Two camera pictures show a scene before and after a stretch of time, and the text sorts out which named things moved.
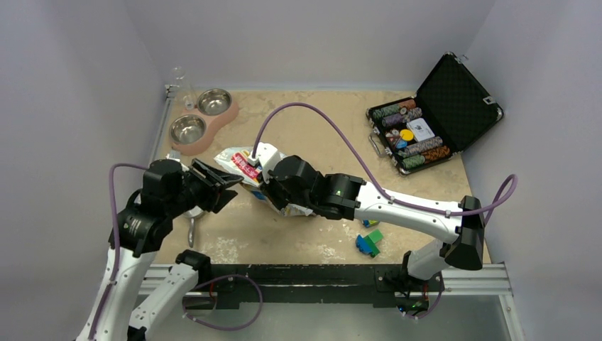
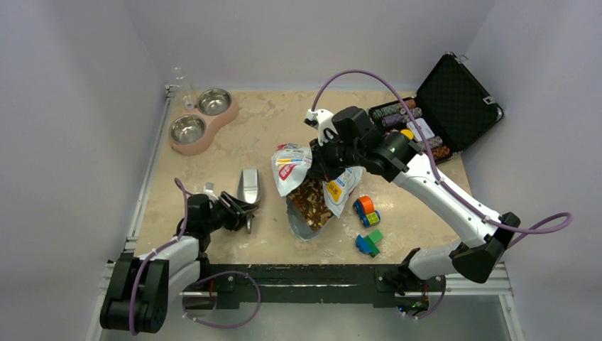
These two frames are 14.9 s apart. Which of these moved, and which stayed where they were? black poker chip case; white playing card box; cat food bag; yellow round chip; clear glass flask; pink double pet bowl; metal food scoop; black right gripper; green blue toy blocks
Moved: black right gripper; metal food scoop; cat food bag
Stayed: black poker chip case; white playing card box; pink double pet bowl; green blue toy blocks; yellow round chip; clear glass flask
